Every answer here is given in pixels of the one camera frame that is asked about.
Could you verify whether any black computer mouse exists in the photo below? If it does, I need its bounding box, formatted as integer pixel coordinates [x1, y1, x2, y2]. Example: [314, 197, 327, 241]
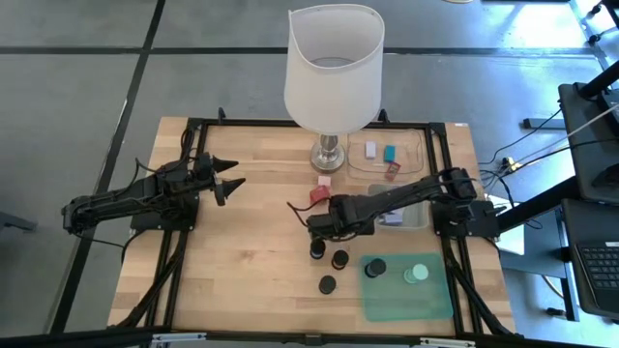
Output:
[592, 162, 619, 190]

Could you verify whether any table lamp white shade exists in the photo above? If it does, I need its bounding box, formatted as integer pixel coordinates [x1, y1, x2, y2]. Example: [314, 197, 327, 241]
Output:
[283, 3, 387, 174]

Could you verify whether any black aluminium table frame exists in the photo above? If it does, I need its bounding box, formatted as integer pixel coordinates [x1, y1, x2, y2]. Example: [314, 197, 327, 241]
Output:
[108, 108, 516, 339]

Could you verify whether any clear plastic tray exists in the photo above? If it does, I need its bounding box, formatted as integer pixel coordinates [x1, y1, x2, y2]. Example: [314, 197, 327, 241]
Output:
[345, 126, 427, 184]

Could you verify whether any green translucent tray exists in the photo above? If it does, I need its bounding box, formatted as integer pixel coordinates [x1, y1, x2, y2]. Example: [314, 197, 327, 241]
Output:
[358, 252, 455, 324]

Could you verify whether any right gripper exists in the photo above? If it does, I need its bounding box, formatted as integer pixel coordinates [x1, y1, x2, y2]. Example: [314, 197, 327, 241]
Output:
[307, 193, 376, 245]

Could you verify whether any grey chair leg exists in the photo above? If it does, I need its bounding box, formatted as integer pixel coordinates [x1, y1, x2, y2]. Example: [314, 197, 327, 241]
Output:
[0, 210, 39, 233]

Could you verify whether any black hourglass orange sand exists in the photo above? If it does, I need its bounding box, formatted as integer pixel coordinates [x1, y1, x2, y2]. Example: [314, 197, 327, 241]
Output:
[364, 257, 388, 280]

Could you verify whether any black side stand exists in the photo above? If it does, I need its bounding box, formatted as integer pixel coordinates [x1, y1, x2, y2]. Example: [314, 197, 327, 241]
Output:
[497, 60, 619, 233]

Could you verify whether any grey floor bar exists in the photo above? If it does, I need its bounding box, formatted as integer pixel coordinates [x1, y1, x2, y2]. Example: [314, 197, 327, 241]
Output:
[522, 117, 567, 131]

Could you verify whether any mint green hourglass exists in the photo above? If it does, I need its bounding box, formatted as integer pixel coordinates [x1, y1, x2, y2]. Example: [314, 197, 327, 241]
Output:
[402, 263, 430, 285]

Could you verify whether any black hourglass red sand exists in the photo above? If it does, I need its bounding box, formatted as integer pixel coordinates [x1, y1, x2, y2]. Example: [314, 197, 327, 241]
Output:
[331, 248, 350, 272]

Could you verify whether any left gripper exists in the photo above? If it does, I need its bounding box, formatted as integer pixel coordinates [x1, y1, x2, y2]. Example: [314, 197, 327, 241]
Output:
[192, 153, 247, 207]

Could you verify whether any black front crossbar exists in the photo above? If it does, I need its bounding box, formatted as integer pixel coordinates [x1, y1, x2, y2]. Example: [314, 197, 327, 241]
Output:
[0, 326, 619, 348]

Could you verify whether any black laptop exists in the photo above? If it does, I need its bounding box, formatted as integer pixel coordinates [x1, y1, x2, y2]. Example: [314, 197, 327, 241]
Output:
[562, 196, 619, 321]

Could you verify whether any black floor cable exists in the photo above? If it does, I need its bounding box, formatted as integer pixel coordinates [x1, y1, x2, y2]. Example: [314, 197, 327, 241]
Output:
[478, 108, 565, 166]

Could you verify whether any white box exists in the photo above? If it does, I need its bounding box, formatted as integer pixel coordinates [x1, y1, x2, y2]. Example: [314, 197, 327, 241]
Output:
[492, 196, 527, 257]

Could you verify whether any small clear container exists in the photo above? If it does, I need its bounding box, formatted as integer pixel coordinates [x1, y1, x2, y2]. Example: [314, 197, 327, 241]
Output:
[367, 184, 430, 232]

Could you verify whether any light blue multiport charger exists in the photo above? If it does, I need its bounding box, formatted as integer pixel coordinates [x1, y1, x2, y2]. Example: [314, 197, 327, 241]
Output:
[378, 209, 405, 227]

